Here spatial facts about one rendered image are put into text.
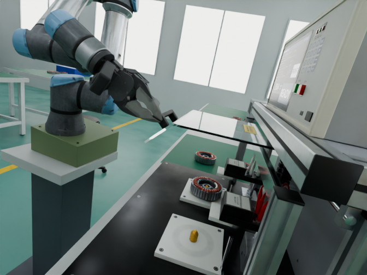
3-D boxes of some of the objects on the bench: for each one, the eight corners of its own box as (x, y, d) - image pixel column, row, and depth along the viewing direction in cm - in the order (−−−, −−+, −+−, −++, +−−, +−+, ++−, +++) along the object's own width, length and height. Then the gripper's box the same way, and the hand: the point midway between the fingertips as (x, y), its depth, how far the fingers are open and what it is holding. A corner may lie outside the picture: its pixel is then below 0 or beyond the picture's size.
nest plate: (179, 200, 71) (180, 197, 70) (188, 180, 85) (189, 178, 84) (224, 213, 68) (225, 210, 68) (225, 191, 82) (226, 188, 82)
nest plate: (153, 256, 48) (154, 251, 47) (171, 216, 62) (172, 213, 62) (219, 279, 45) (220, 275, 45) (223, 232, 59) (224, 229, 59)
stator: (189, 197, 71) (191, 187, 70) (190, 181, 82) (192, 173, 81) (222, 204, 71) (224, 195, 70) (219, 187, 81) (222, 179, 80)
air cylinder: (237, 211, 71) (242, 196, 69) (237, 199, 78) (241, 186, 77) (253, 215, 70) (258, 201, 69) (251, 203, 77) (255, 190, 76)
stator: (193, 162, 109) (195, 155, 108) (195, 155, 119) (196, 148, 118) (215, 167, 108) (217, 160, 107) (214, 159, 119) (216, 153, 118)
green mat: (160, 162, 102) (160, 161, 102) (187, 133, 159) (187, 133, 159) (378, 222, 86) (378, 221, 86) (320, 166, 144) (320, 166, 144)
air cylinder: (240, 271, 48) (246, 252, 47) (239, 247, 55) (244, 230, 54) (262, 279, 47) (270, 260, 46) (259, 253, 54) (265, 236, 53)
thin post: (216, 275, 46) (227, 238, 43) (217, 269, 48) (228, 232, 45) (223, 278, 46) (235, 240, 43) (224, 271, 47) (235, 235, 45)
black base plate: (53, 291, 39) (54, 281, 38) (163, 165, 100) (163, 160, 99) (328, 405, 31) (334, 396, 31) (265, 193, 92) (267, 189, 91)
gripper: (120, 50, 56) (179, 105, 56) (102, 77, 59) (158, 129, 59) (101, 44, 48) (170, 108, 48) (82, 76, 51) (146, 136, 51)
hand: (156, 118), depth 51 cm, fingers closed, pressing on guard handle
